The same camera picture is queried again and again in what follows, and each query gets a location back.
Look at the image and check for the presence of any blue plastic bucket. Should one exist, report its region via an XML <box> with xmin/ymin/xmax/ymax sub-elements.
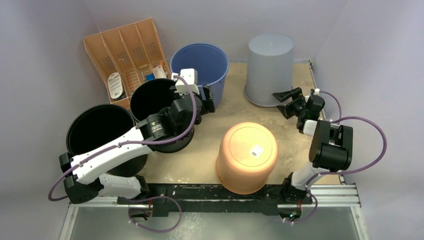
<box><xmin>170</xmin><ymin>43</ymin><xmax>230</xmax><ymax>107</ymax></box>

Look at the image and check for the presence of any grey plastic bucket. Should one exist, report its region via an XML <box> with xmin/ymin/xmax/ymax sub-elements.
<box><xmin>244</xmin><ymin>33</ymin><xmax>295</xmax><ymax>108</ymax></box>

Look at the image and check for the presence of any orange plastic bucket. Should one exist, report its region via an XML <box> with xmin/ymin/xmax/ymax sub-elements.
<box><xmin>215</xmin><ymin>122</ymin><xmax>279</xmax><ymax>195</ymax></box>

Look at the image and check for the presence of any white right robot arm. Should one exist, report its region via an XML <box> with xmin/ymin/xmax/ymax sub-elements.
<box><xmin>273</xmin><ymin>87</ymin><xmax>353</xmax><ymax>204</ymax></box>

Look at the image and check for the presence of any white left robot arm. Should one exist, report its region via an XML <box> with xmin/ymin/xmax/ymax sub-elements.
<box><xmin>58</xmin><ymin>78</ymin><xmax>216</xmax><ymax>205</ymax></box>

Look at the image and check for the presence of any small black plastic bucket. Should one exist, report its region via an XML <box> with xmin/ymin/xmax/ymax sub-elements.
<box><xmin>130</xmin><ymin>78</ymin><xmax>194</xmax><ymax>154</ymax></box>

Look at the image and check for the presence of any white red card packet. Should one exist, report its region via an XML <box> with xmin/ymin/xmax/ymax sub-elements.
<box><xmin>152</xmin><ymin>65</ymin><xmax>168</xmax><ymax>79</ymax></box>

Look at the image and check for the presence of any small blue box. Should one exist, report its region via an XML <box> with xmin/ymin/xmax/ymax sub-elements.
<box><xmin>145</xmin><ymin>73</ymin><xmax>155</xmax><ymax>81</ymax></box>

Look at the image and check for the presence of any white oval label tin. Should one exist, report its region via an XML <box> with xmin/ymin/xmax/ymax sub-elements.
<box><xmin>106</xmin><ymin>72</ymin><xmax>125</xmax><ymax>101</ymax></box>

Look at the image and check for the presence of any orange slotted organizer rack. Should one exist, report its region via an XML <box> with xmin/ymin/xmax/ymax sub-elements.
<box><xmin>83</xmin><ymin>18</ymin><xmax>171</xmax><ymax>109</ymax></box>

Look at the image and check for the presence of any large black plastic bucket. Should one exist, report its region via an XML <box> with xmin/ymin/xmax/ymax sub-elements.
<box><xmin>66</xmin><ymin>104</ymin><xmax>148</xmax><ymax>177</ymax></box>

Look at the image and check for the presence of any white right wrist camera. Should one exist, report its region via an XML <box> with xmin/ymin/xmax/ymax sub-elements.
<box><xmin>309</xmin><ymin>88</ymin><xmax>321</xmax><ymax>97</ymax></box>

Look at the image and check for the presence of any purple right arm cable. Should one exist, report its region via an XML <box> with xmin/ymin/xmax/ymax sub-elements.
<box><xmin>291</xmin><ymin>90</ymin><xmax>388</xmax><ymax>225</ymax></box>

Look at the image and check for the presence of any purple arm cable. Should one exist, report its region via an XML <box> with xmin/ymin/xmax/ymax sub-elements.
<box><xmin>291</xmin><ymin>90</ymin><xmax>388</xmax><ymax>225</ymax></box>
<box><xmin>47</xmin><ymin>74</ymin><xmax>198</xmax><ymax>202</ymax></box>

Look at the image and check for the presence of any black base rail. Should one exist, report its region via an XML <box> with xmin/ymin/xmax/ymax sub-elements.
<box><xmin>117</xmin><ymin>183</ymin><xmax>313</xmax><ymax>218</ymax></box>

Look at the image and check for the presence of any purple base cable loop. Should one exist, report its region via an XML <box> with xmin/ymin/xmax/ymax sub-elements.
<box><xmin>127</xmin><ymin>194</ymin><xmax>183</xmax><ymax>233</ymax></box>

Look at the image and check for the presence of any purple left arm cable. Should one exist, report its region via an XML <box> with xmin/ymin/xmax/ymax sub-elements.
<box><xmin>47</xmin><ymin>74</ymin><xmax>198</xmax><ymax>202</ymax></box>

